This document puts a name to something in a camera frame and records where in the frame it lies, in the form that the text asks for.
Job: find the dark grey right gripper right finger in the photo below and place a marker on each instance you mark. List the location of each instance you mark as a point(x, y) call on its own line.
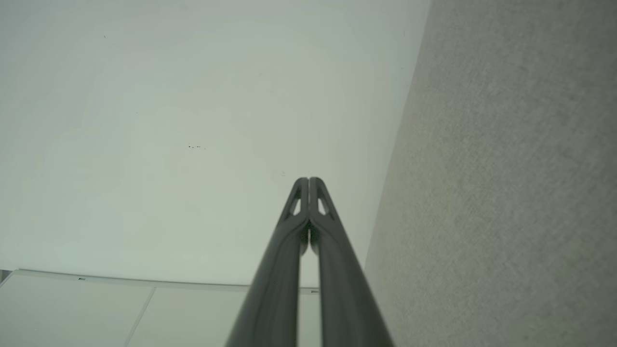
point(344, 289)

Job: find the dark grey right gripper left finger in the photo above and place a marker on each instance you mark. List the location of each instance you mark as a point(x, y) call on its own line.
point(274, 289)

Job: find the grey fabric sofa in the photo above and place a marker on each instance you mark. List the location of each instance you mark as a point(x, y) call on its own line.
point(506, 183)

